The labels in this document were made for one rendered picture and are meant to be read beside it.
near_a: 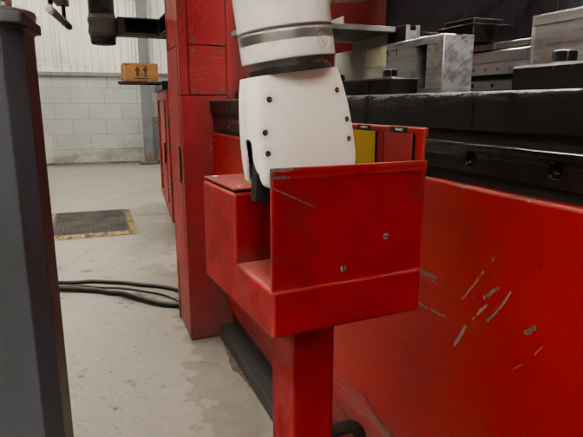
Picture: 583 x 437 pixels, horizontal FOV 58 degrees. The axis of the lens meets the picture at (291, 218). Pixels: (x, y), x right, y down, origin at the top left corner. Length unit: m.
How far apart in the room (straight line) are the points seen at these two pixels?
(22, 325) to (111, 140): 7.23
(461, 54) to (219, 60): 1.11
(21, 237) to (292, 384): 0.57
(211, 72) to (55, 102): 6.46
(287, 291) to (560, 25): 0.47
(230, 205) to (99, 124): 7.69
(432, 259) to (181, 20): 1.35
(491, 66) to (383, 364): 0.66
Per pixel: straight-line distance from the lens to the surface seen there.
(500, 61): 1.20
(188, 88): 1.85
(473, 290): 0.67
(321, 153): 0.48
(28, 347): 1.05
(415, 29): 1.03
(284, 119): 0.46
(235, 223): 0.52
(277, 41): 0.45
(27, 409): 1.10
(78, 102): 8.21
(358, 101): 0.88
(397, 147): 0.53
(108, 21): 2.39
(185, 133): 1.85
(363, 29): 1.01
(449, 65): 0.91
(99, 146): 8.21
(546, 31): 0.76
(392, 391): 0.88
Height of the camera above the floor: 0.86
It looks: 12 degrees down
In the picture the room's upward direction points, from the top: straight up
